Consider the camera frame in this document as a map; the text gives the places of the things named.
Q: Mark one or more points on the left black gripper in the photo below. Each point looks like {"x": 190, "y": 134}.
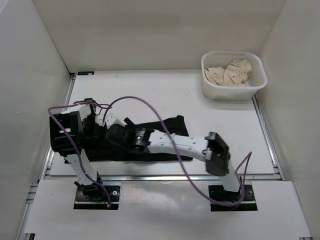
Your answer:
{"x": 94, "y": 134}

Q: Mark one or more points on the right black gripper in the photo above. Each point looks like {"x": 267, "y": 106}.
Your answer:
{"x": 114, "y": 145}

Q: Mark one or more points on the black trousers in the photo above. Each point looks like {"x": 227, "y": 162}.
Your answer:
{"x": 151, "y": 145}

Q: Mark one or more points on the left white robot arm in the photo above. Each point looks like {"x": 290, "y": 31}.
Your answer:
{"x": 67, "y": 137}

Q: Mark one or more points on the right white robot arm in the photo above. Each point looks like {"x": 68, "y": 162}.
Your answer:
{"x": 212, "y": 151}

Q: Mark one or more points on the beige trousers in basket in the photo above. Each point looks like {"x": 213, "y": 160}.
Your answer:
{"x": 235, "y": 74}

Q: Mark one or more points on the blue label sticker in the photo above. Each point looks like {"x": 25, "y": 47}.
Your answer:
{"x": 85, "y": 73}

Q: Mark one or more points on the white plastic basket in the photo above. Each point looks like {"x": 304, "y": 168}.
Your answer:
{"x": 256, "y": 81}

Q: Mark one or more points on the aluminium frame rail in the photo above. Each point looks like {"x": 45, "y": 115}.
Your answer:
{"x": 156, "y": 201}

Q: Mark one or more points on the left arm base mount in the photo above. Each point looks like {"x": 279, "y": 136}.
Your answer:
{"x": 95, "y": 197}

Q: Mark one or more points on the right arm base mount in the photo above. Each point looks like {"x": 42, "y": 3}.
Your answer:
{"x": 248, "y": 204}

